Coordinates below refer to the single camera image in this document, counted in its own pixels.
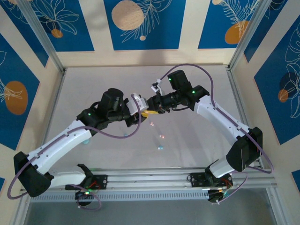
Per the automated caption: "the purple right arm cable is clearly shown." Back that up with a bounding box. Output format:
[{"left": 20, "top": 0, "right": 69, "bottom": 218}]
[{"left": 156, "top": 63, "right": 275, "bottom": 206}]

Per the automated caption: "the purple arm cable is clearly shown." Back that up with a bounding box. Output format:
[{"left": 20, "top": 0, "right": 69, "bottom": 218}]
[
  {"left": 156, "top": 63, "right": 275, "bottom": 206},
  {"left": 7, "top": 93, "right": 144, "bottom": 211}
]

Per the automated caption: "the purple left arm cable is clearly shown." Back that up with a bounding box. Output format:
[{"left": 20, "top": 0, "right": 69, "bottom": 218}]
[{"left": 7, "top": 93, "right": 144, "bottom": 211}]

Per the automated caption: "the aluminium side rail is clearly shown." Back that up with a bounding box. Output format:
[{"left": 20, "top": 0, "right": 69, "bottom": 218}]
[
  {"left": 226, "top": 67, "right": 283, "bottom": 225},
  {"left": 13, "top": 69, "right": 68, "bottom": 225}
]

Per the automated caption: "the long aluminium base rail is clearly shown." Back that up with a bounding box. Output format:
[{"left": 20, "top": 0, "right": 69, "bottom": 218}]
[{"left": 21, "top": 166, "right": 278, "bottom": 189}]

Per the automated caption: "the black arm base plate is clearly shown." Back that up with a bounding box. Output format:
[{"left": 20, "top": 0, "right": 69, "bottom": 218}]
[
  {"left": 87, "top": 174, "right": 109, "bottom": 190},
  {"left": 189, "top": 172, "right": 234, "bottom": 188}
]

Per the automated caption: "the aluminium frame post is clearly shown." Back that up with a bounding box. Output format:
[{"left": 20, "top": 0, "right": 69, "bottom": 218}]
[
  {"left": 16, "top": 0, "right": 66, "bottom": 73},
  {"left": 227, "top": 0, "right": 274, "bottom": 70}
]

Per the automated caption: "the grey slotted cable duct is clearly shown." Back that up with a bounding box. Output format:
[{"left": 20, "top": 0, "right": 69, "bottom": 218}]
[{"left": 29, "top": 189, "right": 210, "bottom": 203}]

